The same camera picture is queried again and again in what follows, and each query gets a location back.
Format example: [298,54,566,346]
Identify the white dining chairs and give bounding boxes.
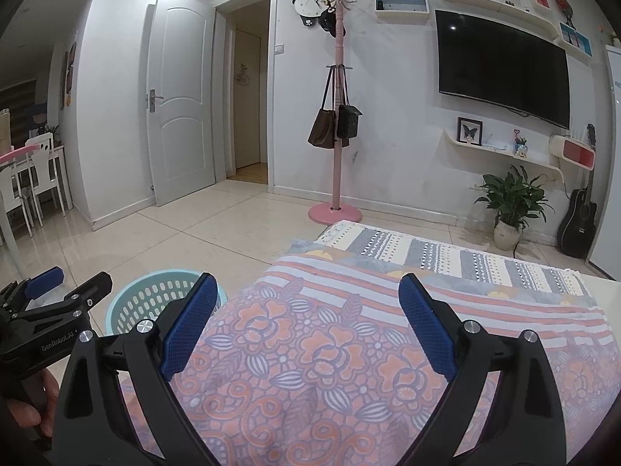
[0,146,54,263]

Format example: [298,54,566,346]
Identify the floral striped blanket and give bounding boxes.
[119,239,617,466]

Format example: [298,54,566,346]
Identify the panda wall clock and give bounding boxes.
[291,0,335,27]

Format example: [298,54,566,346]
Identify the white door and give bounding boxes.
[147,0,215,207]

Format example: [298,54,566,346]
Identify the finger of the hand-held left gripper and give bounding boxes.
[0,266,66,310]
[17,272,113,324]

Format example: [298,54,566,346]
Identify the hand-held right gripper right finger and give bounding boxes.
[398,273,568,466]

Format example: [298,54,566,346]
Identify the black handbag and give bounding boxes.
[337,65,364,141]

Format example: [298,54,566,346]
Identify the teal plastic basket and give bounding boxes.
[106,269,229,338]

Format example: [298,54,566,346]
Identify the wall poster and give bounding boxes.
[61,41,78,110]

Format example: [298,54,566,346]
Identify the black television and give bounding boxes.
[434,9,572,130]

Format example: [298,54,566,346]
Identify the white dining chair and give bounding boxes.
[0,167,37,241]
[24,133,73,226]

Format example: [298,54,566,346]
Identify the potted green plant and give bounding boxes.
[474,165,555,252]

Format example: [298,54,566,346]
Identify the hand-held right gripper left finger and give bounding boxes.
[51,272,218,466]

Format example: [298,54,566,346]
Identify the brown handbag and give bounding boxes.
[308,65,340,149]

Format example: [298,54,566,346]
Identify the framed butterfly picture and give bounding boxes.
[456,116,485,148]

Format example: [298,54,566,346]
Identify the red white wall box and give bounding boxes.
[548,135,597,170]

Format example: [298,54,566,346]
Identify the black guitar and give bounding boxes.
[557,123,598,259]

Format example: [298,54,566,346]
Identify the blue white box shelf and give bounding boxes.
[558,22,595,59]

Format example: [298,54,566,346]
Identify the teal white box shelf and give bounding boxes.
[373,0,432,21]

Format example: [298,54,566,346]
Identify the dotted striped rug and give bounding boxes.
[315,220,590,297]

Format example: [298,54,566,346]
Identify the white wavy wall shelf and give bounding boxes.
[441,129,566,180]

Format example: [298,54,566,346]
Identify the hallway door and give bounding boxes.
[234,28,263,170]

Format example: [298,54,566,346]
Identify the person's left hand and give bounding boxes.
[0,369,61,443]

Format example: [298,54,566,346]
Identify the pink coat stand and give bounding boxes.
[308,0,370,226]

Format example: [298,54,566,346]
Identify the long white wall shelf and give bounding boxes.
[433,0,559,40]

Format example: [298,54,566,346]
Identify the round red fan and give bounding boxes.
[554,0,577,30]

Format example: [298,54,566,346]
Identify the black hat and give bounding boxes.
[317,7,347,38]

